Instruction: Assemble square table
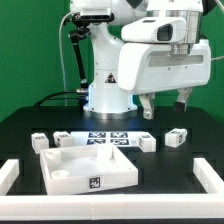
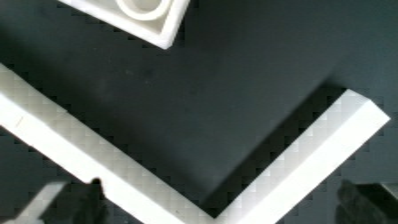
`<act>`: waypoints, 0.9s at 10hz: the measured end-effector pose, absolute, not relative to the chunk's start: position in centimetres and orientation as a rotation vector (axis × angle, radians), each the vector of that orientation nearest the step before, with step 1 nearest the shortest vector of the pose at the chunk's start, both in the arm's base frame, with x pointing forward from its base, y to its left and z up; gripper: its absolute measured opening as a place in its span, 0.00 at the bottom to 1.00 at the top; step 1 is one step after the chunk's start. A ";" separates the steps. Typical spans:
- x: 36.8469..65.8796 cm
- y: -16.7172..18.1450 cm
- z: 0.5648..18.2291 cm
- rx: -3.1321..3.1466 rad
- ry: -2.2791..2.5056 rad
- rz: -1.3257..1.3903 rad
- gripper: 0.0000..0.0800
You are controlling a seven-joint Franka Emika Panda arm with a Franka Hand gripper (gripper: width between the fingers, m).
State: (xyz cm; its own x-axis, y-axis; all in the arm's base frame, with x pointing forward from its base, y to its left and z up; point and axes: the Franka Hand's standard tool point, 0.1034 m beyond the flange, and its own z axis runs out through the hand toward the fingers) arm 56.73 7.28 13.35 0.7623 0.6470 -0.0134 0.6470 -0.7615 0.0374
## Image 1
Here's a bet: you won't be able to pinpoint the white sheet with tags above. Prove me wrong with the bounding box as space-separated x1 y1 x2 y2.
71 131 137 147

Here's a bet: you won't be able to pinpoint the white square table top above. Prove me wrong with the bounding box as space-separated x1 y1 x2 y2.
40 143 138 195

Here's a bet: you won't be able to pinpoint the white U-shaped obstacle fence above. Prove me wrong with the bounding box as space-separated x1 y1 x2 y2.
0 158 224 221

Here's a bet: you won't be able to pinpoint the grey camera on mount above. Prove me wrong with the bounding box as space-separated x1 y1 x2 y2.
80 8 112 19

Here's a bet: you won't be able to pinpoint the white cable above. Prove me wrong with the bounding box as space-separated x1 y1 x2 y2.
58 11 76 108

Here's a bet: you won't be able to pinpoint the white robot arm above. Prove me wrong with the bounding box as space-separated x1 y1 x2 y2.
70 0 220 119

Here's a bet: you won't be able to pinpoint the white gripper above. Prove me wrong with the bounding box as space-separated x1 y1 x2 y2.
118 40 211 119

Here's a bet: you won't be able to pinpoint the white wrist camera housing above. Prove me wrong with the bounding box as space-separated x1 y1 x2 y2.
121 17 186 43

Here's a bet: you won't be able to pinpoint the black cables at base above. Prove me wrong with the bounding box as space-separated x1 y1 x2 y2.
33 88 90 108

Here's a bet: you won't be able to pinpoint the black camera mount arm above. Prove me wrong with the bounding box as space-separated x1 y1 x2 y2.
67 14 90 89

